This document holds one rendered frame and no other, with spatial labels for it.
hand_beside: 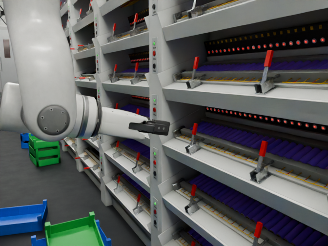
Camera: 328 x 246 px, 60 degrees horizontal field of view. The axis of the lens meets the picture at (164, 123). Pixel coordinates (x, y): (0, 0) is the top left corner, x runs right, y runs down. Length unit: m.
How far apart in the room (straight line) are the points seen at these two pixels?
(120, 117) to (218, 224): 0.47
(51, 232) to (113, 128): 0.88
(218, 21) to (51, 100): 0.47
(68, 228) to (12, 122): 0.90
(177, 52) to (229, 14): 0.33
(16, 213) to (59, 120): 1.42
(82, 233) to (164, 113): 0.66
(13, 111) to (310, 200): 0.55
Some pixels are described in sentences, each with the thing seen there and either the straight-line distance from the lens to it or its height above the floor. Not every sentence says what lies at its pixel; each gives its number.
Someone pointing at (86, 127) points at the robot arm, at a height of 0.68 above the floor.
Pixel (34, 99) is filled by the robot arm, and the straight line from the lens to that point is 0.45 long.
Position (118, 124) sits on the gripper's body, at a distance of 0.55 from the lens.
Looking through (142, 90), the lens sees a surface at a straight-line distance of 1.13.
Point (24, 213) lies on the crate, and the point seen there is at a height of 0.01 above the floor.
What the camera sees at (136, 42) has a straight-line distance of 1.19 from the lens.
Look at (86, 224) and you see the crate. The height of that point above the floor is 0.12.
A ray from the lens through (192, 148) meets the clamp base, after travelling 0.87.
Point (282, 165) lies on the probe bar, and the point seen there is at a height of 0.58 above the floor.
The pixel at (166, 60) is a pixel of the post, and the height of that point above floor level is 0.82.
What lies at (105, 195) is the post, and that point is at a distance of 1.78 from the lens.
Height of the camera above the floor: 0.78
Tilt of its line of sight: 10 degrees down
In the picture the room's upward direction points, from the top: straight up
